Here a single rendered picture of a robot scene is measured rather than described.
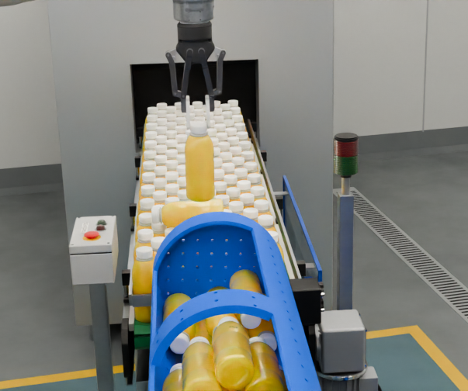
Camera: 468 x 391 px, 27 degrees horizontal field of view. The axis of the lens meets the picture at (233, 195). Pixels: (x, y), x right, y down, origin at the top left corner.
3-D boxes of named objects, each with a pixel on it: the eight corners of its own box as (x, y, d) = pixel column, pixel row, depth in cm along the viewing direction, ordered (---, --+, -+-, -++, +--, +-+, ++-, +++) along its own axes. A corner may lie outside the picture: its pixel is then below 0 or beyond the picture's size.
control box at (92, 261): (72, 285, 227) (68, 245, 224) (79, 254, 246) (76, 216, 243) (114, 283, 228) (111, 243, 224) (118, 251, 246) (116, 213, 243)
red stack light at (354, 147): (335, 157, 247) (335, 143, 246) (331, 150, 253) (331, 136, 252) (360, 156, 247) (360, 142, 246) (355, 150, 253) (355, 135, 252)
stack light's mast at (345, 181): (335, 198, 251) (336, 139, 245) (331, 190, 256) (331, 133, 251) (359, 197, 251) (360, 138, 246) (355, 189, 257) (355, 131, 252)
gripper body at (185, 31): (175, 24, 204) (176, 67, 207) (214, 22, 204) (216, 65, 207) (174, 19, 211) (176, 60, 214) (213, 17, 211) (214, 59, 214)
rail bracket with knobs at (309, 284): (283, 331, 224) (283, 291, 220) (280, 317, 230) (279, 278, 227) (326, 329, 224) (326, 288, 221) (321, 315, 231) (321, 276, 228)
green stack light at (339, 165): (335, 176, 249) (335, 157, 247) (331, 168, 255) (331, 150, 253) (360, 174, 249) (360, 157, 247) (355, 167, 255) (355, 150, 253)
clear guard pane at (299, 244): (318, 436, 261) (318, 271, 245) (285, 309, 335) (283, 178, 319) (320, 435, 261) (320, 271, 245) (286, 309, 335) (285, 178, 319)
